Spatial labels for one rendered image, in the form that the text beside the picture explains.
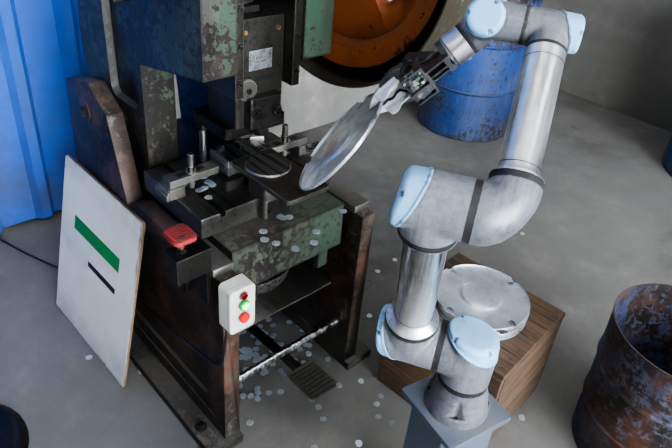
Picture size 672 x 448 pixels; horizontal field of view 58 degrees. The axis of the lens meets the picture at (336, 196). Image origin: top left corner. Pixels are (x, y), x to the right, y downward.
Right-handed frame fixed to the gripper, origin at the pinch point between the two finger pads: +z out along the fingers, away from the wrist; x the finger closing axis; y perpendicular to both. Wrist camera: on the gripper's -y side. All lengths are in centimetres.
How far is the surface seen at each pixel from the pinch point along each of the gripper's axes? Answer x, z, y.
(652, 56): 196, -110, -242
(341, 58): -0.2, 6.5, -43.1
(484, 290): 75, 15, -11
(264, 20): -27.4, 9.9, -19.0
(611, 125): 211, -65, -226
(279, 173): 2.8, 33.0, -10.7
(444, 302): 66, 25, -6
